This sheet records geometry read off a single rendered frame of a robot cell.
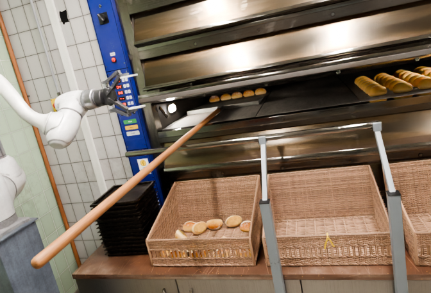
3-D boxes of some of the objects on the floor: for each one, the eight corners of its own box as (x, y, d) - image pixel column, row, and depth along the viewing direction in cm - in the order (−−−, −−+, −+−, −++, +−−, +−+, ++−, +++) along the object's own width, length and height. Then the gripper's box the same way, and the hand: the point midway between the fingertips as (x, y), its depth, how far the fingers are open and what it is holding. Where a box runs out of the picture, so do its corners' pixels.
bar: (176, 333, 200) (127, 150, 175) (410, 347, 163) (392, 117, 138) (154, 384, 171) (92, 172, 145) (434, 413, 134) (417, 138, 109)
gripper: (95, 69, 148) (136, 60, 141) (109, 123, 153) (151, 117, 147) (84, 71, 141) (127, 61, 134) (100, 127, 146) (142, 120, 140)
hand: (137, 91), depth 141 cm, fingers open, 13 cm apart
